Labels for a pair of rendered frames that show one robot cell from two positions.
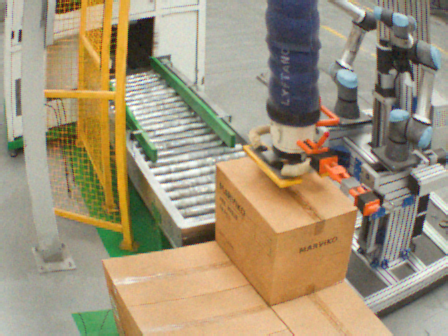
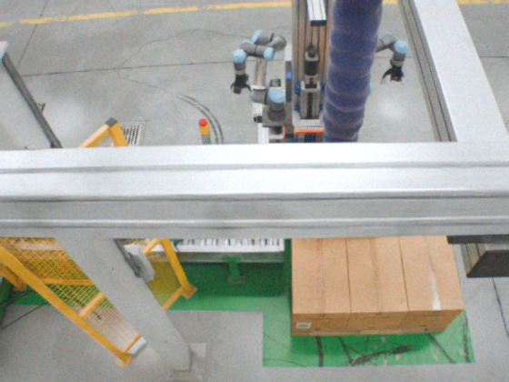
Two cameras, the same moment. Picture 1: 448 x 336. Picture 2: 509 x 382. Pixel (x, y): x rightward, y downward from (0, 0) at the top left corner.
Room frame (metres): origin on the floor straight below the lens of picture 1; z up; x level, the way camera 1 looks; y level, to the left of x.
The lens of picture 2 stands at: (2.21, 1.57, 3.69)
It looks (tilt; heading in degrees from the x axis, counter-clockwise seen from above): 56 degrees down; 299
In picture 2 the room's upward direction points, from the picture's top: 5 degrees counter-clockwise
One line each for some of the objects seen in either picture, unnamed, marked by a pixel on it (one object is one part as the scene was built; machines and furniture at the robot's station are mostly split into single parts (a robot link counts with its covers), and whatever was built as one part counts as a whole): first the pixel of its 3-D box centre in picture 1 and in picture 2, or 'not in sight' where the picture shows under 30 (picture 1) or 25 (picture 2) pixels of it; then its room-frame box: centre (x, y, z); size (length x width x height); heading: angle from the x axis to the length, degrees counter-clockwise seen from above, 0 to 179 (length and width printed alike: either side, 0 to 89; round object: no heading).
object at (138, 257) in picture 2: (49, 19); (127, 263); (3.28, 1.01, 1.62); 0.20 x 0.05 x 0.30; 23
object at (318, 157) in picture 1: (323, 160); not in sight; (2.39, -0.38, 1.18); 0.10 x 0.08 x 0.06; 114
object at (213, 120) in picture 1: (190, 91); not in sight; (4.46, 0.23, 0.60); 1.60 x 0.10 x 0.09; 23
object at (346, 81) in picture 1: (347, 83); (275, 98); (3.20, -0.63, 1.20); 0.13 x 0.12 x 0.14; 6
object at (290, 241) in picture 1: (285, 226); not in sight; (2.61, -0.27, 0.74); 0.60 x 0.40 x 0.40; 24
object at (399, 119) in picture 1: (400, 124); not in sight; (2.74, -0.84, 1.20); 0.13 x 0.12 x 0.14; 50
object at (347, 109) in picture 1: (347, 104); (276, 109); (3.19, -0.63, 1.09); 0.15 x 0.15 x 0.10
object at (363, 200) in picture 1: (366, 202); not in sight; (2.07, -0.52, 1.18); 0.08 x 0.07 x 0.05; 24
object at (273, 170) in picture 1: (272, 160); not in sight; (2.58, -0.19, 1.08); 0.34 x 0.10 x 0.05; 24
